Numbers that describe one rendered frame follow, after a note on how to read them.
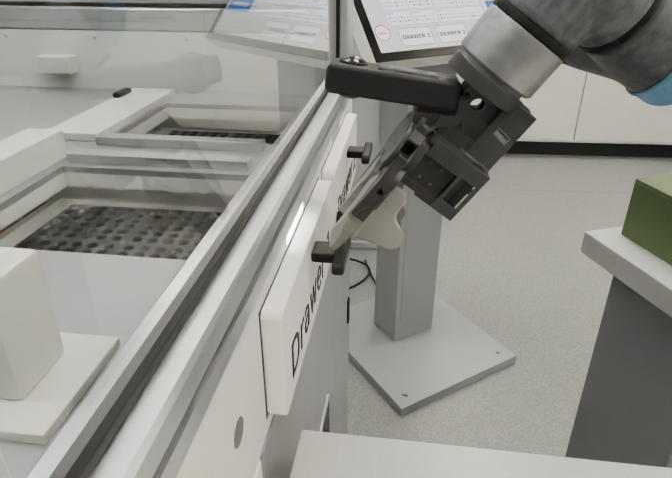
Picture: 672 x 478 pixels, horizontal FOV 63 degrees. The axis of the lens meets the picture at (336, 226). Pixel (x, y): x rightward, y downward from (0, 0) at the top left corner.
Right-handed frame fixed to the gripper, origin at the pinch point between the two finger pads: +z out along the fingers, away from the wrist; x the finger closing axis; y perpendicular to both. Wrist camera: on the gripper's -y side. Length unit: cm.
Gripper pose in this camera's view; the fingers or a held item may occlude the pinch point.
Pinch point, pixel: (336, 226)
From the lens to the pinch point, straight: 54.9
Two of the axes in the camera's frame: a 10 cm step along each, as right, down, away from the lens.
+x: 1.3, -4.5, 8.9
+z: -5.7, 7.0, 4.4
